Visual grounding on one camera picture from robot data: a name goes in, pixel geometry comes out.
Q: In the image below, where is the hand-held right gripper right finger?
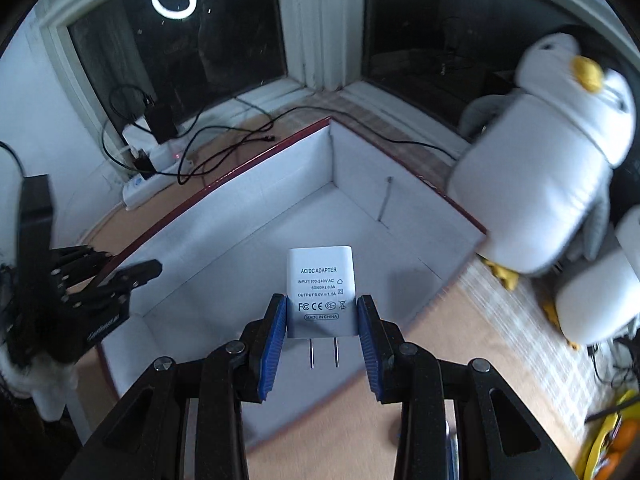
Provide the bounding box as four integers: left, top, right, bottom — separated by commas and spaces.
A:
356, 294, 581, 480

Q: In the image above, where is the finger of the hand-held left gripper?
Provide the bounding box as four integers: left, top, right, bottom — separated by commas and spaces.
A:
66, 258, 164, 312
51, 244, 114, 287

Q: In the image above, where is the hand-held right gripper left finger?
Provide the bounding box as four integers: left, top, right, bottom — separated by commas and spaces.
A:
60, 292, 289, 480

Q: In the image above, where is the white power adapter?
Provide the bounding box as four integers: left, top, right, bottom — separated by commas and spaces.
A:
286, 245, 361, 370

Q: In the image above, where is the white cardboard box red rim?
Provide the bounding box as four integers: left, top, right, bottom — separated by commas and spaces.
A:
97, 116, 488, 451

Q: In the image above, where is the person's left forearm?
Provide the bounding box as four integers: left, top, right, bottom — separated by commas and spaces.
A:
0, 347, 77, 422

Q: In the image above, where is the white power strip red light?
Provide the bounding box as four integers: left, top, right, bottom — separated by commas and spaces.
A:
122, 127, 197, 173

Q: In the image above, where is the checked cloth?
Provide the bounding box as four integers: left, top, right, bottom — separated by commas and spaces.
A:
320, 89, 628, 416

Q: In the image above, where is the small white penguin plush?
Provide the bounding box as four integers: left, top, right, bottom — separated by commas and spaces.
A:
542, 205, 640, 352

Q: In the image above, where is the dark window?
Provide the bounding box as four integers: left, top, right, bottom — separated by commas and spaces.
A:
362, 0, 556, 128
67, 0, 289, 135

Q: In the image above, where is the large white penguin plush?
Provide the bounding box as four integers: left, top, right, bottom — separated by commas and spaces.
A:
446, 25, 639, 291

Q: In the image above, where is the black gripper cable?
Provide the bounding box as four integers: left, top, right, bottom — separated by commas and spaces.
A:
0, 141, 27, 177

